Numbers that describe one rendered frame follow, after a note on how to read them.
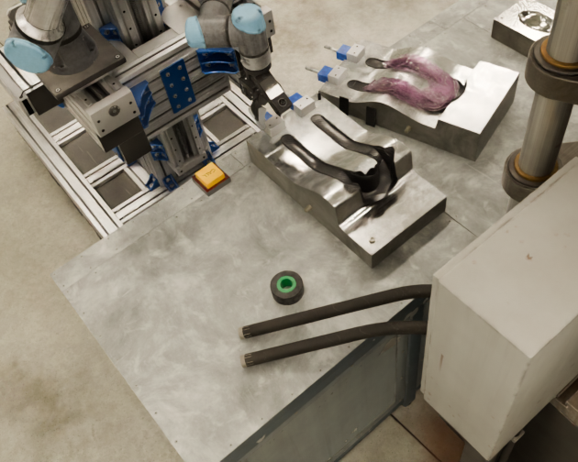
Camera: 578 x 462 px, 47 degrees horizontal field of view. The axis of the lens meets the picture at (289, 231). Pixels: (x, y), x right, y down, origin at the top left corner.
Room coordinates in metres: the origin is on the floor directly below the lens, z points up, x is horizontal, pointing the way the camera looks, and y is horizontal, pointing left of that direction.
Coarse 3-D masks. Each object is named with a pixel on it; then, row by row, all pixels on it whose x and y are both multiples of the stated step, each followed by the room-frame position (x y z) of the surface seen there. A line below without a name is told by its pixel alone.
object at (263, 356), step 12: (324, 336) 0.69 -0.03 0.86; (336, 336) 0.68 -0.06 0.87; (348, 336) 0.67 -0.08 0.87; (276, 348) 0.69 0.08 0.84; (288, 348) 0.68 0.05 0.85; (300, 348) 0.67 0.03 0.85; (312, 348) 0.67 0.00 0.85; (240, 360) 0.69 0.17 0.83; (252, 360) 0.68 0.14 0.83; (264, 360) 0.67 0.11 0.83
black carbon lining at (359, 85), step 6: (366, 60) 1.57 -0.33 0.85; (372, 60) 1.57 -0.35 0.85; (378, 60) 1.56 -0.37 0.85; (384, 60) 1.55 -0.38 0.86; (372, 66) 1.54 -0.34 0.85; (378, 66) 1.54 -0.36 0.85; (348, 84) 1.48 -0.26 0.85; (354, 84) 1.48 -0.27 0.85; (360, 84) 1.48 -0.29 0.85; (366, 84) 1.47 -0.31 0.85; (462, 84) 1.36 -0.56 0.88; (360, 90) 1.45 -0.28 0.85; (462, 90) 1.35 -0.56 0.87; (456, 96) 1.33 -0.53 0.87; (444, 108) 1.30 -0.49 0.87
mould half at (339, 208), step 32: (288, 128) 1.32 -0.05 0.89; (352, 128) 1.28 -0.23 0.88; (256, 160) 1.28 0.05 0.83; (288, 160) 1.20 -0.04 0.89; (352, 160) 1.13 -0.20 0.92; (288, 192) 1.16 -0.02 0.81; (320, 192) 1.04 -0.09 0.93; (352, 192) 1.02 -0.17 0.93; (416, 192) 1.03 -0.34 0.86; (352, 224) 0.98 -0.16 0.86; (384, 224) 0.96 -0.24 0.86; (416, 224) 0.95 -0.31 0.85; (384, 256) 0.90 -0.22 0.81
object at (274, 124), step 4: (268, 112) 1.38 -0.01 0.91; (268, 116) 1.36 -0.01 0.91; (272, 116) 1.34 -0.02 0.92; (276, 116) 1.34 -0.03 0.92; (268, 120) 1.33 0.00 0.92; (272, 120) 1.33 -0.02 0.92; (276, 120) 1.33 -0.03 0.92; (280, 120) 1.32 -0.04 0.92; (268, 124) 1.32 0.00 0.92; (272, 124) 1.32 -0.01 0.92; (276, 124) 1.31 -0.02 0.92; (280, 124) 1.31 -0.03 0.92; (284, 124) 1.32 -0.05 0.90; (268, 128) 1.31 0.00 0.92; (272, 128) 1.30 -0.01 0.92; (276, 128) 1.31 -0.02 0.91; (280, 128) 1.31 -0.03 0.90; (284, 128) 1.32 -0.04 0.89; (268, 132) 1.31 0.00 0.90; (272, 132) 1.30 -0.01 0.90; (276, 132) 1.31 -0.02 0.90; (272, 136) 1.30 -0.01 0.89
